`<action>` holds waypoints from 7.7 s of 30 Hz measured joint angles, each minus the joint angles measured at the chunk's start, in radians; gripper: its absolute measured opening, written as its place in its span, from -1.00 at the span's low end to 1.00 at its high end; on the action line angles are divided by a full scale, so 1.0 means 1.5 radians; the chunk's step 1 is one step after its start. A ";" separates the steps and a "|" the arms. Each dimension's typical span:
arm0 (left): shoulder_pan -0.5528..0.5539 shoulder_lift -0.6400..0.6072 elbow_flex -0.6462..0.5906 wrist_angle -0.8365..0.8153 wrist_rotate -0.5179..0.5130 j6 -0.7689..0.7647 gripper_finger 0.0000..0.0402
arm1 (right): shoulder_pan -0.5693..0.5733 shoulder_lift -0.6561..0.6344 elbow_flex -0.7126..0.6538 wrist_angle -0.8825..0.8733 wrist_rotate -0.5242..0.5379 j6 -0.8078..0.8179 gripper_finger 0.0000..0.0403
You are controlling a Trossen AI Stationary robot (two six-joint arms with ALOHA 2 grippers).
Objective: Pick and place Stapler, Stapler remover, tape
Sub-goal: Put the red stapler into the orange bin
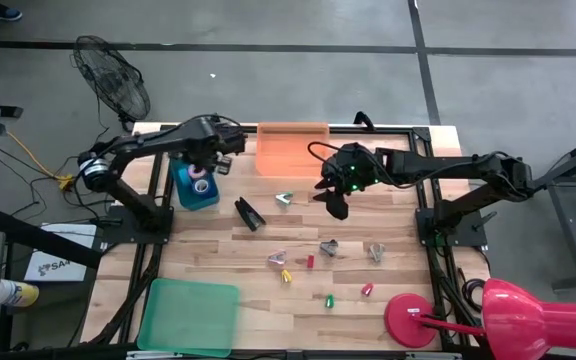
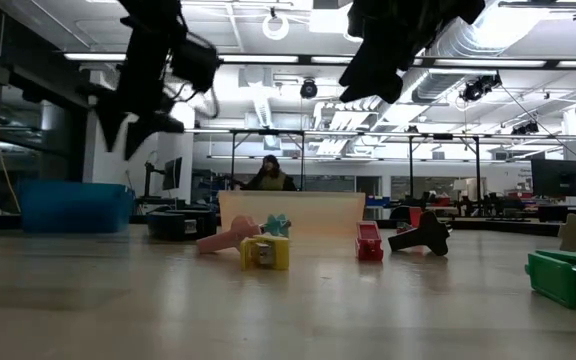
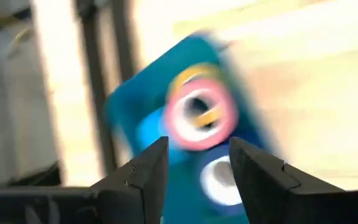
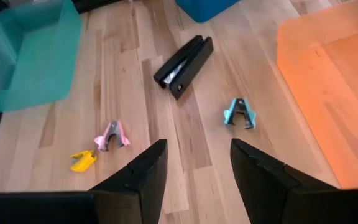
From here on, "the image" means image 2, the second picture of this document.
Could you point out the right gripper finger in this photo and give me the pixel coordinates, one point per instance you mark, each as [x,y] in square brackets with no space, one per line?
[388,82]
[363,65]

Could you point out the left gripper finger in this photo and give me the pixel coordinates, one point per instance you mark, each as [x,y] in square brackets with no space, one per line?
[143,132]
[110,122]

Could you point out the dark grey staple remover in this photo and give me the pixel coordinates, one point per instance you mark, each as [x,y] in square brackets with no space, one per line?
[428,235]

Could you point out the teal staple remover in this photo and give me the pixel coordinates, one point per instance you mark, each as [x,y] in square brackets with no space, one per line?
[277,225]

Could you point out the red mini stapler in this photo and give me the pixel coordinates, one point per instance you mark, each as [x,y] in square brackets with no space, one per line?
[369,247]

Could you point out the green small cylinder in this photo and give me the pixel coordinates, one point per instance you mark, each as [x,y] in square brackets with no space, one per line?
[558,277]

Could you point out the small black monitor on arm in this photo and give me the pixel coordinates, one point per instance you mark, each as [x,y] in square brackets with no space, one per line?
[172,173]

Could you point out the pink staple remover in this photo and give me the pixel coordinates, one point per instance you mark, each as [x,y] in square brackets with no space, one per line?
[223,241]

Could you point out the yellow mini stapler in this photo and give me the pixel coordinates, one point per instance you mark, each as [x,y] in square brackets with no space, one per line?
[280,252]

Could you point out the black ceiling spotlight cluster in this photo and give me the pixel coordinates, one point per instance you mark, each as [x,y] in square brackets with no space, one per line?
[478,87]
[525,129]

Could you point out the blue plastic bin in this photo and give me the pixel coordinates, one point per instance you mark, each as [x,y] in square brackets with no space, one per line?
[75,207]

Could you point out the long ceiling light strip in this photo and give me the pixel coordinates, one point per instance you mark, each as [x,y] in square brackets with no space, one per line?
[258,59]

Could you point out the person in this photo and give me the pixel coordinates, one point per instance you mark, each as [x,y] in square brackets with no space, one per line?
[270,180]

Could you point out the orange translucent bin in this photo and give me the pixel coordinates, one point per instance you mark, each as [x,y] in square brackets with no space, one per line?
[313,212]

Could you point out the large black monitor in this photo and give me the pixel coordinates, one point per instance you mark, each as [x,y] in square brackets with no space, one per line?
[558,177]

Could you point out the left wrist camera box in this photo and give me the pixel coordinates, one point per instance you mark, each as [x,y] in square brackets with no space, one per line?
[195,62]

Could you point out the ribbed silver air duct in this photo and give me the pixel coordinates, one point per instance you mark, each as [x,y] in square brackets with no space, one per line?
[438,82]

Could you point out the black ceiling camera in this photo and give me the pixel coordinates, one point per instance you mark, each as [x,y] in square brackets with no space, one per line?
[308,88]

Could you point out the black metal rig frame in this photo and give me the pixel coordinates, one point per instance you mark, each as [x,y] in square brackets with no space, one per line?
[268,132]

